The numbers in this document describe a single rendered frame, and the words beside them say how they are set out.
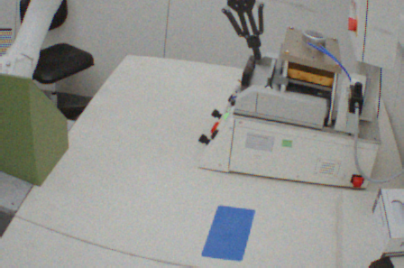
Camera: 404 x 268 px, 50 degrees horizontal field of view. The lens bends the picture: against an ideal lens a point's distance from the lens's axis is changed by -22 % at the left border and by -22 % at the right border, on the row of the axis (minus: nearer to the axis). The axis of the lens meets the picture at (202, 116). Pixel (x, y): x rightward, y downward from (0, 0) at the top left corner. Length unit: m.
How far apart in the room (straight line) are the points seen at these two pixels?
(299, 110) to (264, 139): 0.13
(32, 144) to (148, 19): 1.91
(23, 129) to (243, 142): 0.62
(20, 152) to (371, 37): 1.02
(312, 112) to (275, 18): 1.64
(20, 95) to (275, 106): 0.69
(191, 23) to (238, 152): 1.68
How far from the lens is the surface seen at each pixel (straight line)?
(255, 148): 1.43
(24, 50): 1.43
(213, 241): 1.24
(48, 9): 1.47
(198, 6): 3.01
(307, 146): 1.42
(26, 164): 1.38
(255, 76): 1.54
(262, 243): 1.25
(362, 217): 1.32
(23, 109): 1.28
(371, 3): 1.28
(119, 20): 3.15
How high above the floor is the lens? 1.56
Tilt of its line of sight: 27 degrees down
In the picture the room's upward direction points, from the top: 5 degrees clockwise
